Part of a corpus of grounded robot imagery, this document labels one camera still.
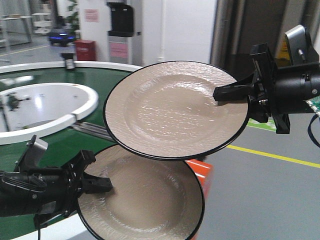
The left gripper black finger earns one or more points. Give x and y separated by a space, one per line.
92 184

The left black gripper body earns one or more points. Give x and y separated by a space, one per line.
63 186

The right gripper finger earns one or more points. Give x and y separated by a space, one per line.
236 91

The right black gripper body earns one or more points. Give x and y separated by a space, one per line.
264 104

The beige textured plate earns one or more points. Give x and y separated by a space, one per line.
150 199
166 111

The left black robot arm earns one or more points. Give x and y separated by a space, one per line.
20 192

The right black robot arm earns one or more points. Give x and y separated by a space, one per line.
295 85

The steel conveyor rollers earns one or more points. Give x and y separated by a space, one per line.
92 129

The black sensor box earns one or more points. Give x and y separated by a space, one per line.
69 61

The red fire equipment box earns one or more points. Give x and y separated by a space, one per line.
85 50

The white outer conveyor rim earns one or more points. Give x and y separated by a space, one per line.
61 64

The black water dispenser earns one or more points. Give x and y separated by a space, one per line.
122 31

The blue lit mobile robot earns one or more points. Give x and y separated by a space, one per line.
60 36

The green potted plant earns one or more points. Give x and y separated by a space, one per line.
72 19

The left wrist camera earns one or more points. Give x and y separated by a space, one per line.
32 155

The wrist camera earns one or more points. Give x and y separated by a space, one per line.
32 155
299 45

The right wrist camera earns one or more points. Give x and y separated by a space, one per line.
299 45

